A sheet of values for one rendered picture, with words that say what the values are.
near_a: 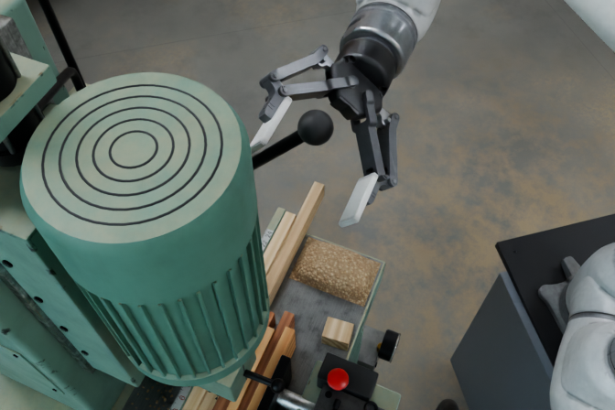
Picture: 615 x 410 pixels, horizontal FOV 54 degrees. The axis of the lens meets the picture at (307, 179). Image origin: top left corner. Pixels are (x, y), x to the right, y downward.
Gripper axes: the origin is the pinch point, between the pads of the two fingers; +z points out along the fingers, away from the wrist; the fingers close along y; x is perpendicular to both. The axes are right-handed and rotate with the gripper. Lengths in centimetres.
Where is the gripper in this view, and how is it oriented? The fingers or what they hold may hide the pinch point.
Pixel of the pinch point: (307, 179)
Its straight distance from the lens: 66.1
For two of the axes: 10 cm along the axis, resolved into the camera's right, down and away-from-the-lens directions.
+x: 5.6, -2.6, -7.8
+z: -3.9, 7.5, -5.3
